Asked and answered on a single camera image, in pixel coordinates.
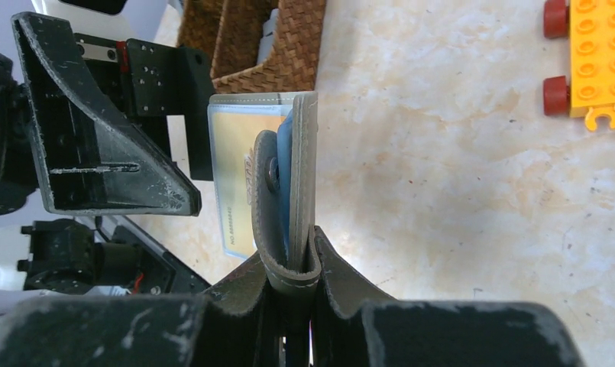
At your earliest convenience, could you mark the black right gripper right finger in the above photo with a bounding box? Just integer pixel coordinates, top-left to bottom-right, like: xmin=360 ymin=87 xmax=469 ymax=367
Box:
xmin=312 ymin=229 xmax=584 ymax=366

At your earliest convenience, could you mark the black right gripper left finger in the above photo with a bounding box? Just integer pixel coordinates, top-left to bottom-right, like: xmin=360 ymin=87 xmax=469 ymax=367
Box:
xmin=0 ymin=255 xmax=281 ymax=366

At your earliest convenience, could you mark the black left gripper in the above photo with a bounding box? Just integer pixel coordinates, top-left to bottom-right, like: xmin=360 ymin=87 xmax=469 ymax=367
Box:
xmin=0 ymin=11 xmax=215 ymax=216

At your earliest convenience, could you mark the gold credit card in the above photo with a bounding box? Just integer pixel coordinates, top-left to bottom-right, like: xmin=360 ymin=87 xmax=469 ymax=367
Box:
xmin=210 ymin=109 xmax=287 ymax=258

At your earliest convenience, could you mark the blue credit card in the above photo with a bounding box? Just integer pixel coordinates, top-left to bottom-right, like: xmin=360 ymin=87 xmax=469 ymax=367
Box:
xmin=277 ymin=111 xmax=293 ymax=260

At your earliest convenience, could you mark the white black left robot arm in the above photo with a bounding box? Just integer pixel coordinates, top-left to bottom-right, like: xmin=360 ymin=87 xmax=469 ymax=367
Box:
xmin=0 ymin=12 xmax=215 ymax=319

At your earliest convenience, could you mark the brown wicker basket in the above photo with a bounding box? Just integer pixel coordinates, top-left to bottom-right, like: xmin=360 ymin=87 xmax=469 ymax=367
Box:
xmin=177 ymin=0 xmax=326 ymax=94

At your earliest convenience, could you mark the yellow red toy brick car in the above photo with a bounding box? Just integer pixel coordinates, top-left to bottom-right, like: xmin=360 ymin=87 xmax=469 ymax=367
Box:
xmin=542 ymin=0 xmax=615 ymax=132

